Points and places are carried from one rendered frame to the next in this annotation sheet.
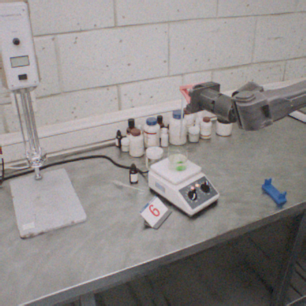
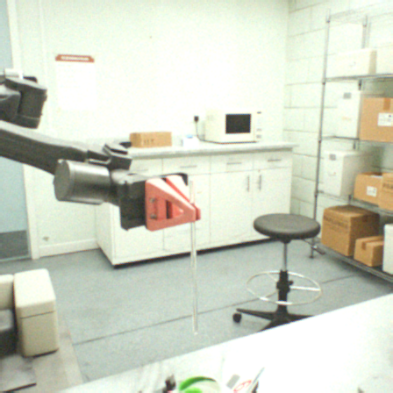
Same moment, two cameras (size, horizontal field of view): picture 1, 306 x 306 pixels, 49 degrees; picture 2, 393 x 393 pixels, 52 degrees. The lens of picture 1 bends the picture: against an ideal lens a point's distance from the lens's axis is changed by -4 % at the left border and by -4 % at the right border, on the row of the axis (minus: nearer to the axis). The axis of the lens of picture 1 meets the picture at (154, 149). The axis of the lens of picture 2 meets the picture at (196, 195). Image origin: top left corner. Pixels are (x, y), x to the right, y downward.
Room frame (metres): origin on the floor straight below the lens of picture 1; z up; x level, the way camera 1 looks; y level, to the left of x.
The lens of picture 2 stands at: (1.37, -0.08, 1.23)
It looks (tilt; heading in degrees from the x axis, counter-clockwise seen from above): 13 degrees down; 179
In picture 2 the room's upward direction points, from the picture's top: straight up
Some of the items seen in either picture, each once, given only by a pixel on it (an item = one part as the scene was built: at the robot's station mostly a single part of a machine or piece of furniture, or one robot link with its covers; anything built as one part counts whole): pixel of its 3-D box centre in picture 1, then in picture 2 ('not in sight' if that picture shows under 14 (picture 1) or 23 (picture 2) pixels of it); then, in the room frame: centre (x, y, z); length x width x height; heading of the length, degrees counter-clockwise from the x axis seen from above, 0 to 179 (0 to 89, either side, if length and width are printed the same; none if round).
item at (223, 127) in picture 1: (224, 125); not in sight; (1.34, -0.30, 0.79); 0.07 x 0.07 x 0.07
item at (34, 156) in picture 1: (29, 124); not in sight; (0.88, 0.36, 1.02); 0.07 x 0.07 x 0.25
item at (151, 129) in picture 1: (151, 132); not in sight; (1.23, 0.01, 0.81); 0.06 x 0.06 x 0.11
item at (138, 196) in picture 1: (141, 195); not in sight; (0.89, 0.04, 0.76); 0.06 x 0.06 x 0.02
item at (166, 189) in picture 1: (181, 183); not in sight; (0.91, -0.08, 0.79); 0.22 x 0.13 x 0.08; 40
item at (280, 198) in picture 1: (274, 189); not in sight; (0.90, -0.39, 0.77); 0.10 x 0.03 x 0.04; 19
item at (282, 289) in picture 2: not in sight; (282, 286); (-0.59, 0.41, 0.28); 0.40 x 0.40 x 0.05
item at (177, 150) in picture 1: (177, 157); (201, 385); (0.93, -0.07, 0.88); 0.07 x 0.06 x 0.08; 136
